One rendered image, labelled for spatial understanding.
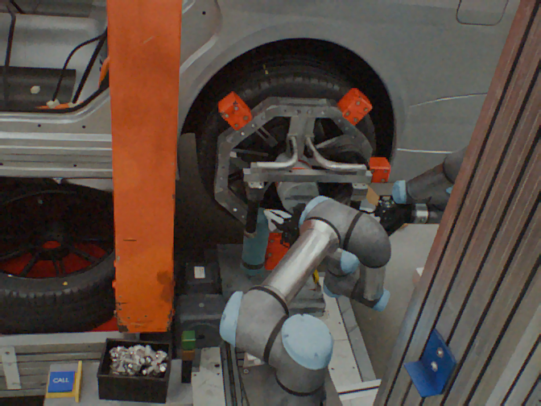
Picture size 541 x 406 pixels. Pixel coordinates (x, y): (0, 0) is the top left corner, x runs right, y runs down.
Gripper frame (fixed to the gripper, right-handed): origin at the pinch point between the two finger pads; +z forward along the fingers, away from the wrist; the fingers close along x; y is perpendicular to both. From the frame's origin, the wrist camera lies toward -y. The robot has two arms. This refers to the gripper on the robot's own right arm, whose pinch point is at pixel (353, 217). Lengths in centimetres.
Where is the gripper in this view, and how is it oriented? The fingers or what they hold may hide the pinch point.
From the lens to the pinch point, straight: 209.6
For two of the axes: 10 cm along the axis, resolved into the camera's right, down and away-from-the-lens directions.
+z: -9.8, 0.0, -1.9
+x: 1.4, 6.8, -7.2
